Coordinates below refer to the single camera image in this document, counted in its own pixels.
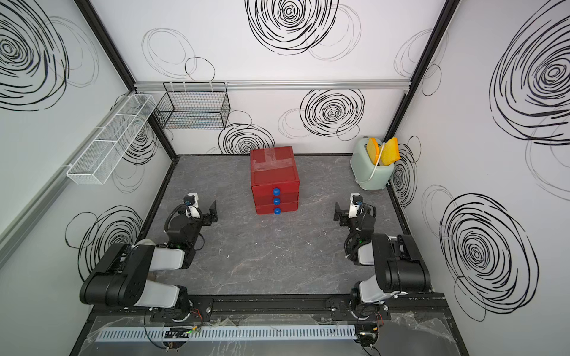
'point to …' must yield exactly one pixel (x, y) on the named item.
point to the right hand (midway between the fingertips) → (351, 203)
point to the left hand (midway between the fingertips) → (203, 201)
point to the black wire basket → (194, 105)
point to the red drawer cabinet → (274, 179)
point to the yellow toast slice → (390, 153)
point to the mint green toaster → (367, 175)
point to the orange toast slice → (372, 150)
